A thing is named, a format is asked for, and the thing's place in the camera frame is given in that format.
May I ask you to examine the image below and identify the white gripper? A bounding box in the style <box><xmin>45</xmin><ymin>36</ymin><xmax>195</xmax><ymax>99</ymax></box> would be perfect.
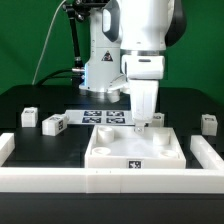
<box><xmin>121</xmin><ymin>55</ymin><xmax>165</xmax><ymax>134</ymax></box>

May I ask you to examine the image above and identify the white square tabletop part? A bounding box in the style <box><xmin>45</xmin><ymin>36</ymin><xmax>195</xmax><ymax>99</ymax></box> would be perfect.
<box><xmin>84</xmin><ymin>125</ymin><xmax>186</xmax><ymax>169</ymax></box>

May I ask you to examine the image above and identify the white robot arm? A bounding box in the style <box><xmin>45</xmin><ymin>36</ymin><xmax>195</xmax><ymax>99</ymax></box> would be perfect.
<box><xmin>76</xmin><ymin>0</ymin><xmax>186</xmax><ymax>132</ymax></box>

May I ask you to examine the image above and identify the white sheet with tags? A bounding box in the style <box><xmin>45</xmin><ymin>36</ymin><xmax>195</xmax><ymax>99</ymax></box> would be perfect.
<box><xmin>65</xmin><ymin>110</ymin><xmax>134</xmax><ymax>126</ymax></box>

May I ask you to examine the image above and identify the white U-shaped obstacle fence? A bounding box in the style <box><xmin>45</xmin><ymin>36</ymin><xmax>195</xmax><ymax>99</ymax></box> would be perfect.
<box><xmin>0</xmin><ymin>133</ymin><xmax>224</xmax><ymax>194</ymax></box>

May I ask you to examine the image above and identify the black cable bundle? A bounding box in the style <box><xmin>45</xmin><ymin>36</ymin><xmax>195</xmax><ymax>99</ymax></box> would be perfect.
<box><xmin>35</xmin><ymin>68</ymin><xmax>83</xmax><ymax>88</ymax></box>

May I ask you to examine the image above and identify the black camera stand pole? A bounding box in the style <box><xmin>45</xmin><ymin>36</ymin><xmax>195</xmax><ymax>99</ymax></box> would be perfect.
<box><xmin>63</xmin><ymin>0</ymin><xmax>119</xmax><ymax>93</ymax></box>

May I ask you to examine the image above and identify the grey cable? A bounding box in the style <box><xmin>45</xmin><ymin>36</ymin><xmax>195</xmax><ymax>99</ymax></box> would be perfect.
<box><xmin>31</xmin><ymin>0</ymin><xmax>68</xmax><ymax>86</ymax></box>

